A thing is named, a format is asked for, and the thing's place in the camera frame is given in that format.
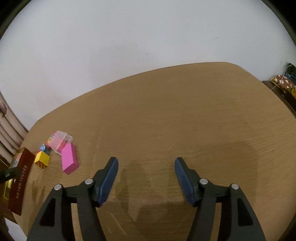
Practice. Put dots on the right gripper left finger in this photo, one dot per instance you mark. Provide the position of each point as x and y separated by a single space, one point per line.
54 220

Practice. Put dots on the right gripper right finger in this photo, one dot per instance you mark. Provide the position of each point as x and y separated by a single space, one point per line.
238 220

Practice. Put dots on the pink rectangular block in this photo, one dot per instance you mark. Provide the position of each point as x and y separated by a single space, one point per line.
69 159

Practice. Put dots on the blue patterned small block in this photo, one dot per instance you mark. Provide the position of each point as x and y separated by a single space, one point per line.
44 148

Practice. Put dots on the red round-patterned tin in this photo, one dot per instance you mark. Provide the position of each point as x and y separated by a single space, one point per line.
49 140

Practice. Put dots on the clear case with red cards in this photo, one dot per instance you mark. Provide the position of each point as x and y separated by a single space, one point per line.
59 141

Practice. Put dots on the dark red gold tin box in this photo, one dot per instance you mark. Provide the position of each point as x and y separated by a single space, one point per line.
14 188

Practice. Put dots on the yellow striped cube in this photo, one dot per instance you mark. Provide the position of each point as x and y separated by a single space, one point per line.
42 159

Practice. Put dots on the beige patterned curtain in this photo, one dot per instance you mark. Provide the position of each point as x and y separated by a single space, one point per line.
12 132

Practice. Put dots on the cluttered side shelf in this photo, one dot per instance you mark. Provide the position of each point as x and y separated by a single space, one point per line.
284 86

